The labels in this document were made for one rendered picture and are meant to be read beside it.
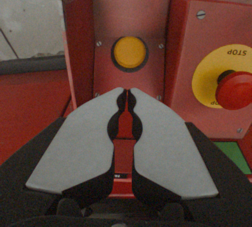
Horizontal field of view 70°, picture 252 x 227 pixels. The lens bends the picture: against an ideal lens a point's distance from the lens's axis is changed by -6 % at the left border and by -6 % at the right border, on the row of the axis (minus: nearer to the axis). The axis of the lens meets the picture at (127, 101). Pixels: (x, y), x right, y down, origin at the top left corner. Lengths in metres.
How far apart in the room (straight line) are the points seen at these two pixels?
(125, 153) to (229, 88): 0.12
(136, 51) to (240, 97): 0.12
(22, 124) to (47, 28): 0.58
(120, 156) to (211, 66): 0.13
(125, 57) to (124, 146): 0.10
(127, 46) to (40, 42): 0.90
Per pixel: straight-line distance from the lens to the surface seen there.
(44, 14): 1.05
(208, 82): 0.20
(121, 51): 0.23
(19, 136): 0.59
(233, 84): 0.18
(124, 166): 0.21
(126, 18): 0.24
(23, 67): 1.16
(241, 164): 0.24
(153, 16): 0.24
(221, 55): 0.19
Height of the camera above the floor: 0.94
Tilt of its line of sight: 54 degrees down
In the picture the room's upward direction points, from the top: 177 degrees counter-clockwise
